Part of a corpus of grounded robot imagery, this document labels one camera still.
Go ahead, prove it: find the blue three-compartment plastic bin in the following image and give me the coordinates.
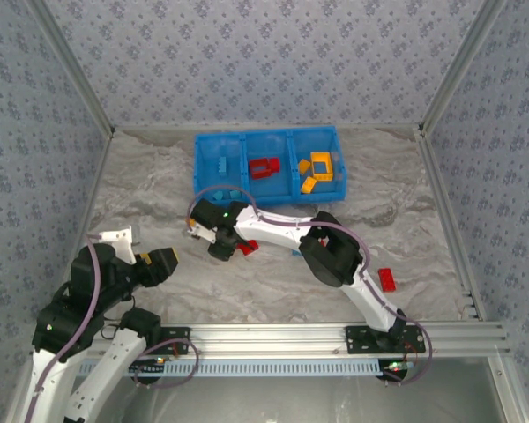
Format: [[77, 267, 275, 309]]
[[191, 125, 349, 208]]

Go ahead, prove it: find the flat red lego brick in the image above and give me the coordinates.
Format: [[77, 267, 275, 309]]
[[377, 267, 399, 293]]

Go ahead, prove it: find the grey metal base panel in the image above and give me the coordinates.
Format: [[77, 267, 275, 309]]
[[8, 356, 529, 423]]

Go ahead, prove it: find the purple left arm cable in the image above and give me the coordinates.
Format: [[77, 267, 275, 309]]
[[26, 233, 200, 423]]

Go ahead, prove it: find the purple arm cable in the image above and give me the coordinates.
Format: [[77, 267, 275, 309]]
[[185, 184, 434, 387], [26, 233, 200, 423]]

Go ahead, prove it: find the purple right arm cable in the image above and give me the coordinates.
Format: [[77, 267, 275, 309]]
[[185, 184, 434, 387]]

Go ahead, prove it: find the red lego window frame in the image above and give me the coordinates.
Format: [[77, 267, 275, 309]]
[[248, 158, 272, 181]]

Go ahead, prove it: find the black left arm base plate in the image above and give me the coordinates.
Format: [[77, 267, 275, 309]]
[[101, 324, 191, 354]]

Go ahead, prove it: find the aluminium horizontal mounting rail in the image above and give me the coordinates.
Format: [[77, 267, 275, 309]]
[[83, 321, 510, 359]]

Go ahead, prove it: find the aluminium table edge rail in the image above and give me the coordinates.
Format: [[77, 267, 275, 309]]
[[112, 124, 424, 133], [68, 131, 115, 278], [414, 127, 488, 321]]

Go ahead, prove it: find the yellow lego window frame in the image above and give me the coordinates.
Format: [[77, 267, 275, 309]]
[[309, 151, 339, 182]]

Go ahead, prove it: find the slotted white cable tray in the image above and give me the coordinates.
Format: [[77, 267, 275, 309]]
[[77, 357, 384, 378]]

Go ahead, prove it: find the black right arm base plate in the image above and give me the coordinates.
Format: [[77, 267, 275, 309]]
[[344, 323, 427, 356]]

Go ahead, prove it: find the aluminium frame post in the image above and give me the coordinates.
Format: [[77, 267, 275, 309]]
[[418, 0, 508, 133], [26, 0, 115, 137]]

